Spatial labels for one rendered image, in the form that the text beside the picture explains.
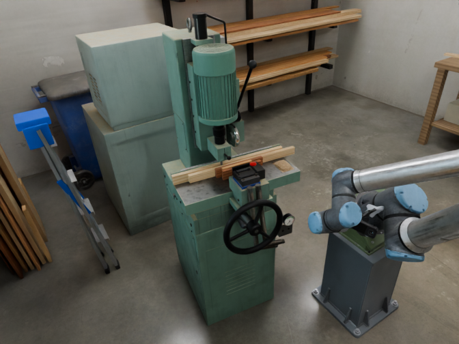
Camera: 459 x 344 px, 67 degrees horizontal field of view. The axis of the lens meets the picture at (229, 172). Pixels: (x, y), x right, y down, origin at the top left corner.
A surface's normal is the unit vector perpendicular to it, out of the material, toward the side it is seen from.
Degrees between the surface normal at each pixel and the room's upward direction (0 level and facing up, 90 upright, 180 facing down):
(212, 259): 90
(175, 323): 0
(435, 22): 90
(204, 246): 90
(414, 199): 37
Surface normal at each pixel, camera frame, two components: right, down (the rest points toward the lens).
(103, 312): -0.05, -0.84
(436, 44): -0.85, 0.32
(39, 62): 0.53, 0.44
